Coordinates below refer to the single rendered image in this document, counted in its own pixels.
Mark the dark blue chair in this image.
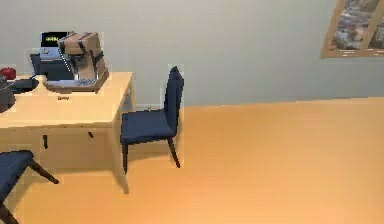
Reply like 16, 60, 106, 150
29, 53, 76, 81
0, 149, 60, 224
120, 65, 185, 175

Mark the light wooden table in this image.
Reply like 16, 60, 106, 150
0, 71, 137, 195

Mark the grey open laptop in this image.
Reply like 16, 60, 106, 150
39, 31, 70, 62

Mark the black flat plate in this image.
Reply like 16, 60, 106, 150
7, 78, 40, 95

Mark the wooden framed window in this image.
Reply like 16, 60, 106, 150
320, 0, 384, 59

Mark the dark grey pot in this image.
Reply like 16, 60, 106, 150
0, 74, 16, 114

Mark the red round object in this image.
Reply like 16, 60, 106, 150
0, 67, 18, 81

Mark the brown cardboard box with straps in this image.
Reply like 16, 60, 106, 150
44, 31, 110, 93

